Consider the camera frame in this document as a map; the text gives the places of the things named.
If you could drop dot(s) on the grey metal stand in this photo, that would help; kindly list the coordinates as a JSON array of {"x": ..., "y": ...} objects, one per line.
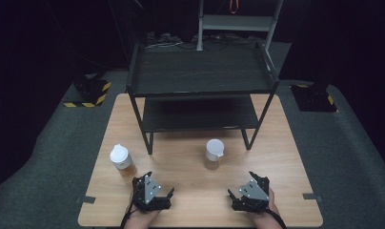
[{"x": 236, "y": 23}]

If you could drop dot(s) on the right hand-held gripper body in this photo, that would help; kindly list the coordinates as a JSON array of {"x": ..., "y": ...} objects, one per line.
[{"x": 254, "y": 191}]

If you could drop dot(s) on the glass jar round white lid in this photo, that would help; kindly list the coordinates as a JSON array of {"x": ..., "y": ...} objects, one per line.
[{"x": 120, "y": 159}]

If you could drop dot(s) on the glass jar spouted white lid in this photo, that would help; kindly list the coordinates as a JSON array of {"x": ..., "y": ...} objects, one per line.
[{"x": 214, "y": 151}]

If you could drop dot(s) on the black two-tier shelf rack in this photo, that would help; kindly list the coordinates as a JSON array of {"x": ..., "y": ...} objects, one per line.
[{"x": 200, "y": 71}]

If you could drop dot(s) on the black base yellow striped tape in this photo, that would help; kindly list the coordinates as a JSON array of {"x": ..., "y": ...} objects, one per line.
[
  {"x": 314, "y": 98},
  {"x": 90, "y": 90}
]

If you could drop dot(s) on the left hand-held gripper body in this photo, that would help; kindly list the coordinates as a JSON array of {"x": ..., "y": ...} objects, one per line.
[{"x": 149, "y": 190}]

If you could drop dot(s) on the person's left hand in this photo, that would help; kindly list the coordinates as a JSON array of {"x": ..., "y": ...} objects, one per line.
[{"x": 143, "y": 218}]

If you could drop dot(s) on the person's right hand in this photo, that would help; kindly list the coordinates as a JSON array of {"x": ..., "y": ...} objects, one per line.
[{"x": 271, "y": 219}]

